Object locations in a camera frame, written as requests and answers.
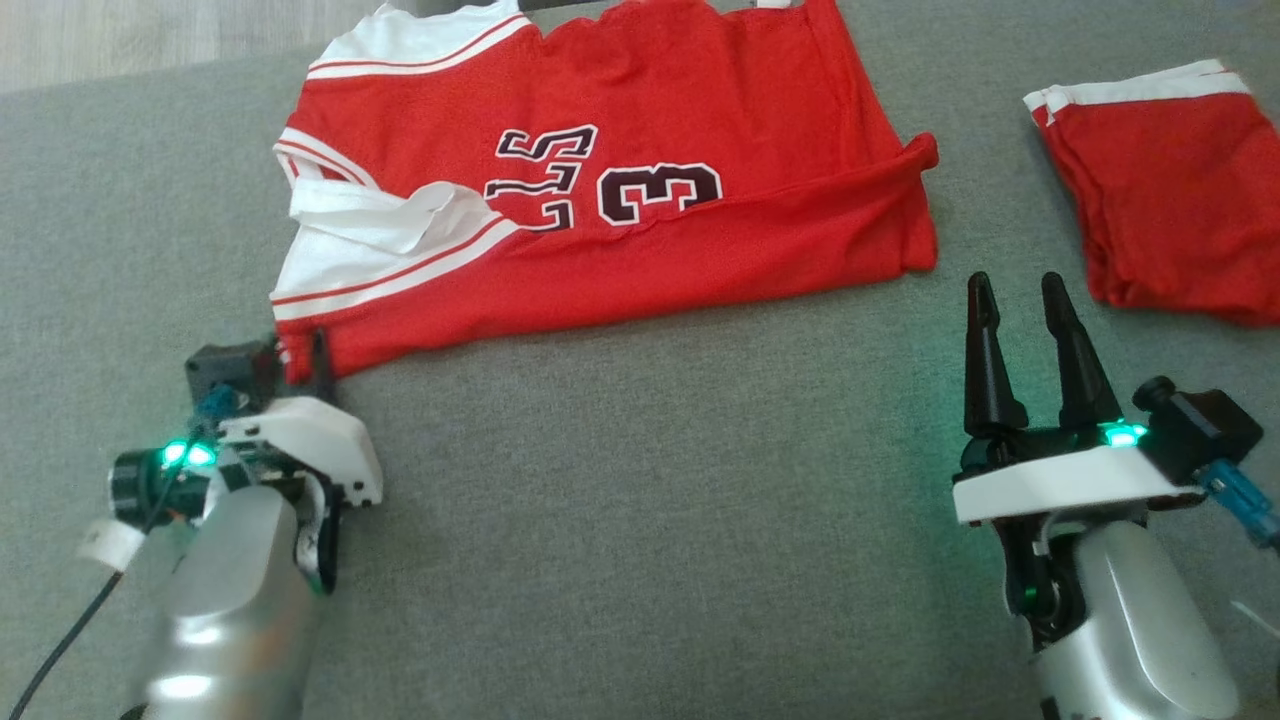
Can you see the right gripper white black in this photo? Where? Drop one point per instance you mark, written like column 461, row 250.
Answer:
column 1060, row 480

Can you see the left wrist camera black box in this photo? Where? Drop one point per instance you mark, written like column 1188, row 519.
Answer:
column 230, row 368

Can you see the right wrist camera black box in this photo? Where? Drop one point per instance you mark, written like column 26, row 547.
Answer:
column 1200, row 430

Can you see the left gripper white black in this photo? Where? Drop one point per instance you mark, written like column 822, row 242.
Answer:
column 310, row 445

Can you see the red shorts white trim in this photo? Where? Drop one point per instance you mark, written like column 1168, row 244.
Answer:
column 1180, row 200

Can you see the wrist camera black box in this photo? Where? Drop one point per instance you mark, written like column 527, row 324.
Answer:
column 230, row 368
column 1200, row 430

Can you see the red basketball jersey white shoulders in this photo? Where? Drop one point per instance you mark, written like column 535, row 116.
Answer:
column 700, row 260

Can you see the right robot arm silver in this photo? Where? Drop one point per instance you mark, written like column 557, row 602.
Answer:
column 1130, row 620

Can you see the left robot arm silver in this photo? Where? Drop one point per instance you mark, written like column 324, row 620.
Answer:
column 230, row 600

